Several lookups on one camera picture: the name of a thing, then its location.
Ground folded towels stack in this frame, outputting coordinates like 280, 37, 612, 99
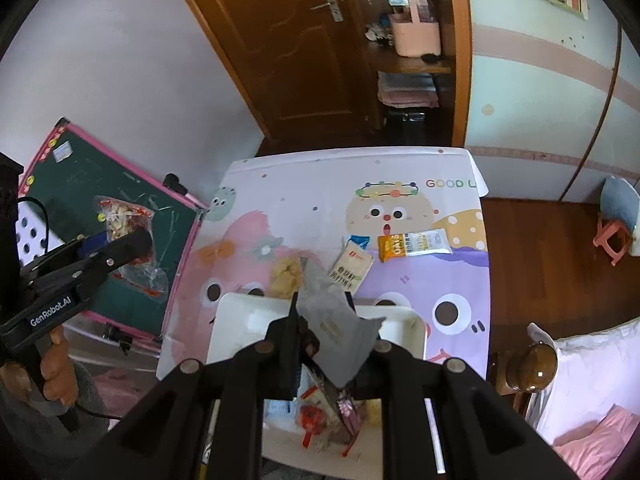
378, 72, 439, 108

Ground wardrobe sliding doors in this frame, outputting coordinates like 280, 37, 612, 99
465, 0, 639, 202

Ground red white chip bag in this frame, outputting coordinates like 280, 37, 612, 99
296, 367, 366, 457

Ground cartoon printed tablecloth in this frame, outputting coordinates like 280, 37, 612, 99
157, 148, 490, 376

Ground blue cushion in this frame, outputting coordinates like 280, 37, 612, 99
600, 176, 640, 234

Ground pink storage basket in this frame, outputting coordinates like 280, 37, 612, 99
387, 0, 442, 58

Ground left hand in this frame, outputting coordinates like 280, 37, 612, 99
1, 326, 79, 406

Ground green chalkboard pink frame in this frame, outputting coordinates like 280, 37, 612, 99
16, 118, 203, 339

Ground wooden shelf cabinet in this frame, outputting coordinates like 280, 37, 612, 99
350, 0, 472, 148

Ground white pillow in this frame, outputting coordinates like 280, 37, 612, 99
525, 318, 639, 445

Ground pink blanket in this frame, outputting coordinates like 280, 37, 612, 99
553, 405, 639, 479

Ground white storage tray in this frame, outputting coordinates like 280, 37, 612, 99
205, 291, 429, 480

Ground blue white snack packet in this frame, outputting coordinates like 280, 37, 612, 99
349, 235, 370, 250

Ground brown wooden door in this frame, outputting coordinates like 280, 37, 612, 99
186, 0, 373, 145

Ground white perforated basket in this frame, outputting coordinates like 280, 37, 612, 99
15, 202, 64, 266

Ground grey foil snack packet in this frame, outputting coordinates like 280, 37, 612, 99
295, 257, 386, 390

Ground wooden bedpost knob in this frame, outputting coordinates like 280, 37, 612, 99
504, 342, 558, 393

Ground yellow puff snack bag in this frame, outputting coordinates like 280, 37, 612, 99
269, 257, 303, 299

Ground pink plastic stool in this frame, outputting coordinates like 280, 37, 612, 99
592, 218, 631, 266

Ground brown cracker packet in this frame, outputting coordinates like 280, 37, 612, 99
329, 240, 374, 294

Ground clear bag red snacks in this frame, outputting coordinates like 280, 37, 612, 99
94, 195, 168, 301

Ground orange oats bar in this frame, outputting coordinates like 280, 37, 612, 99
378, 229, 452, 262

